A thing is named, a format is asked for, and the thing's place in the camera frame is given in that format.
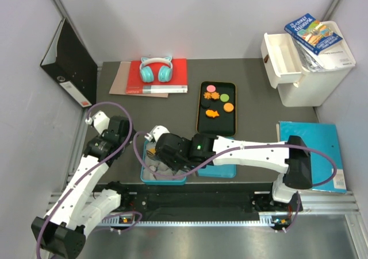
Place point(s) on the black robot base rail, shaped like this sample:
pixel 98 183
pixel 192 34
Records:
pixel 201 202

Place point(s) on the teal cookie tin box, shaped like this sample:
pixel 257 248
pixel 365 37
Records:
pixel 163 175

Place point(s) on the black ring binder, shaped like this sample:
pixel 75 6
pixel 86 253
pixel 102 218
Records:
pixel 70 65

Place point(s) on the teal tin lid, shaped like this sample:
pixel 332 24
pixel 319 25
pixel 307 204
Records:
pixel 218 171

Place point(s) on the white drawer unit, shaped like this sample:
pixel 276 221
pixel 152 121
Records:
pixel 297 86

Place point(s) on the black cookie tray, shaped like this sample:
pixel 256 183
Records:
pixel 225 124

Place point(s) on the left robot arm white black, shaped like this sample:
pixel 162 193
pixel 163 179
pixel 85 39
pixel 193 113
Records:
pixel 64 229

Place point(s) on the black round cookie left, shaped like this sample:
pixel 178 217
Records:
pixel 205 104

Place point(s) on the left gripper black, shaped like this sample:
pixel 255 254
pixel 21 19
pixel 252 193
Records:
pixel 100 135

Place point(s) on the red book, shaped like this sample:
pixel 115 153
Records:
pixel 178 83

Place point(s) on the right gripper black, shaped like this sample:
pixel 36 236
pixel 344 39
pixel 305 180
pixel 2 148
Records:
pixel 175 167

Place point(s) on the teal cat ear headphones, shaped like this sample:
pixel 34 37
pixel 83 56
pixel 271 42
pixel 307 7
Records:
pixel 159 68

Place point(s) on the blue folder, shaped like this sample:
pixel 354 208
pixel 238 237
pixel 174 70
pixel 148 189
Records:
pixel 324 138

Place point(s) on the pink round cookie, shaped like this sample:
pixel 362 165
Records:
pixel 211 88

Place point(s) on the orange fish cookie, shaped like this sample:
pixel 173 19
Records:
pixel 212 113

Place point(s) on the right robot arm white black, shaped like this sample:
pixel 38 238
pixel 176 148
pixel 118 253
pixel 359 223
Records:
pixel 290 159

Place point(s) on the orange flower cookie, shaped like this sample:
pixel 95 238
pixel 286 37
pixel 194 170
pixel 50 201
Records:
pixel 215 96
pixel 208 95

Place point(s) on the grey cable duct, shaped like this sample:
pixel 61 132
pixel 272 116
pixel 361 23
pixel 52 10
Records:
pixel 263 221

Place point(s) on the green round cookie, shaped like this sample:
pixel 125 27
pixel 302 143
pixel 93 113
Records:
pixel 224 98

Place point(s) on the blue paperback book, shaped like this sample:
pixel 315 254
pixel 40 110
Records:
pixel 312 34

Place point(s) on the brown cardboard folder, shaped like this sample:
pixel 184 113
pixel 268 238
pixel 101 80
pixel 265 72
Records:
pixel 120 83

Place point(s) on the white booklet stack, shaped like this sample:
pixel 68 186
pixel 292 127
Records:
pixel 332 59

